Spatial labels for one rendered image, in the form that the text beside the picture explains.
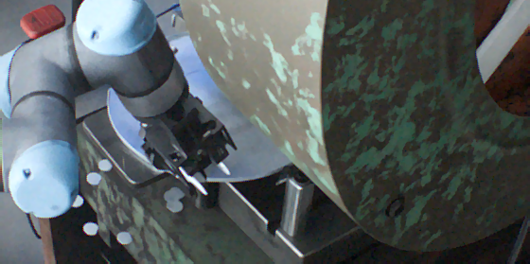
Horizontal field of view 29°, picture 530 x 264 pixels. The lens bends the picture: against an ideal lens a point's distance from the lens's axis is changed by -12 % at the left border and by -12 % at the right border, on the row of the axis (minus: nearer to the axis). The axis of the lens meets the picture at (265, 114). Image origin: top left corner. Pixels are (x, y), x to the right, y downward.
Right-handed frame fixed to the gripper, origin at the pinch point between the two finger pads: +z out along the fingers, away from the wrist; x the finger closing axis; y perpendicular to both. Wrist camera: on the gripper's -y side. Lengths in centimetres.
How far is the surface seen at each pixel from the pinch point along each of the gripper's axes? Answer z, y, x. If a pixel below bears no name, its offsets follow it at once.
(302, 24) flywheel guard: -56, 34, 4
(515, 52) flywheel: -22.4, 30.3, 27.8
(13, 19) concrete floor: 89, -139, 4
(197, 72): 5.3, -15.2, 9.8
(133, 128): 0.4, -11.6, -2.1
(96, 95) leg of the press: 16.4, -33.7, -1.1
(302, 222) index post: 10.0, 9.5, 5.5
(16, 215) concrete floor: 74, -74, -28
